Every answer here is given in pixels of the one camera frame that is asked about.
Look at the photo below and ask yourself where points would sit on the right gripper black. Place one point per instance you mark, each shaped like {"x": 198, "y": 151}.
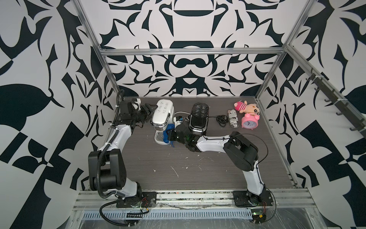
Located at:
{"x": 171, "y": 134}

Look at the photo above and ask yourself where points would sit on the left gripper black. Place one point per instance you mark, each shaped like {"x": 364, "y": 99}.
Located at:
{"x": 149, "y": 113}

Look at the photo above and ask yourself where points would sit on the white coffee machine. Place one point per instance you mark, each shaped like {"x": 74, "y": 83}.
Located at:
{"x": 162, "y": 117}

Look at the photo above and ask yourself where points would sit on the black coffee machine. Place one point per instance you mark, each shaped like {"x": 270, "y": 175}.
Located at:
{"x": 199, "y": 119}

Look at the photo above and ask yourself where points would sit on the blue cloth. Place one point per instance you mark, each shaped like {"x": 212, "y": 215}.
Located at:
{"x": 169, "y": 133}

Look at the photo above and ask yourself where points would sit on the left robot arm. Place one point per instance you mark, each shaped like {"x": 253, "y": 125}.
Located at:
{"x": 107, "y": 171}

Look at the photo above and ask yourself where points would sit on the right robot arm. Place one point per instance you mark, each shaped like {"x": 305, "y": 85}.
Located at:
{"x": 244, "y": 155}

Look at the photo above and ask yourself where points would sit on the small grey toy robot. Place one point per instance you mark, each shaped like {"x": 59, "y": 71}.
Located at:
{"x": 233, "y": 118}

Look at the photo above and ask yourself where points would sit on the pink plush doll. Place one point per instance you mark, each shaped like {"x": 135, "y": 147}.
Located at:
{"x": 244, "y": 107}

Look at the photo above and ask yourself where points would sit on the pink alarm clock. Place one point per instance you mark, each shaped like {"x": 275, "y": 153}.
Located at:
{"x": 250, "y": 121}

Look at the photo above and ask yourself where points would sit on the small circuit board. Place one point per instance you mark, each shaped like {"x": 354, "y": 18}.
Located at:
{"x": 258, "y": 216}

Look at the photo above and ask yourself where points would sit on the black hook rack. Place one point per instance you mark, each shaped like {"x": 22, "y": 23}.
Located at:
{"x": 335, "y": 98}

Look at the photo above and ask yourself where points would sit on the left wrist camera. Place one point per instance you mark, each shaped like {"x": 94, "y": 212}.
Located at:
{"x": 136, "y": 103}

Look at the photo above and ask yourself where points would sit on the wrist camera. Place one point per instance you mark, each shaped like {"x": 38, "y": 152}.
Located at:
{"x": 178, "y": 120}
{"x": 136, "y": 103}

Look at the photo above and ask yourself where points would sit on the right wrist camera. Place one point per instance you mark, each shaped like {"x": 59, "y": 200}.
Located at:
{"x": 178, "y": 120}

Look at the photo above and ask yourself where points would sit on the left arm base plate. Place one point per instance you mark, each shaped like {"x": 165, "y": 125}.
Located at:
{"x": 144, "y": 200}

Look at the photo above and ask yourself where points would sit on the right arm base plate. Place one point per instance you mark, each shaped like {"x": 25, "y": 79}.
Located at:
{"x": 246, "y": 199}

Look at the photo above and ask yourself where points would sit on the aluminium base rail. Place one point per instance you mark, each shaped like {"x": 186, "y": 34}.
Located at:
{"x": 204, "y": 199}

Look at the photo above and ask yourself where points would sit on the aluminium cage frame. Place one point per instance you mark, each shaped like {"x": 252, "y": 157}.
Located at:
{"x": 222, "y": 52}

